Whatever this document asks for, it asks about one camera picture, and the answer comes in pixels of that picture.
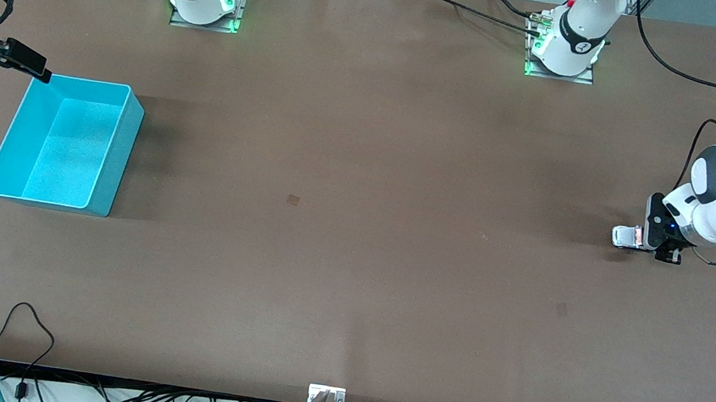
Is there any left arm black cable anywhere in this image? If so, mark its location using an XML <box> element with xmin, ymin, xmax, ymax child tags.
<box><xmin>605</xmin><ymin>0</ymin><xmax>716</xmax><ymax>266</ymax></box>

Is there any teal plastic bin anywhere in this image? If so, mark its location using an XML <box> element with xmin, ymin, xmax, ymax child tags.
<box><xmin>0</xmin><ymin>68</ymin><xmax>148</xmax><ymax>222</ymax></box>

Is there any white toy jeep black roof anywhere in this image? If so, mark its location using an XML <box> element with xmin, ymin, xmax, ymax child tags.
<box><xmin>610</xmin><ymin>222</ymin><xmax>648</xmax><ymax>252</ymax></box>

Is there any black cable across table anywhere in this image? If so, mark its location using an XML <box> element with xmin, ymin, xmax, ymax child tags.
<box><xmin>414</xmin><ymin>0</ymin><xmax>551</xmax><ymax>39</ymax></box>

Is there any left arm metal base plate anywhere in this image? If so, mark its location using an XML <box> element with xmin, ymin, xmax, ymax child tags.
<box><xmin>522</xmin><ymin>11</ymin><xmax>603</xmax><ymax>86</ymax></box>

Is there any thin black looped cable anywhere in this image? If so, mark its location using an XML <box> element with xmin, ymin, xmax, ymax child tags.
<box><xmin>0</xmin><ymin>299</ymin><xmax>60</xmax><ymax>402</ymax></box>

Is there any white mounting plate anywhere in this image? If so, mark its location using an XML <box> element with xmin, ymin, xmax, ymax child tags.
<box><xmin>306</xmin><ymin>384</ymin><xmax>347</xmax><ymax>402</ymax></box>

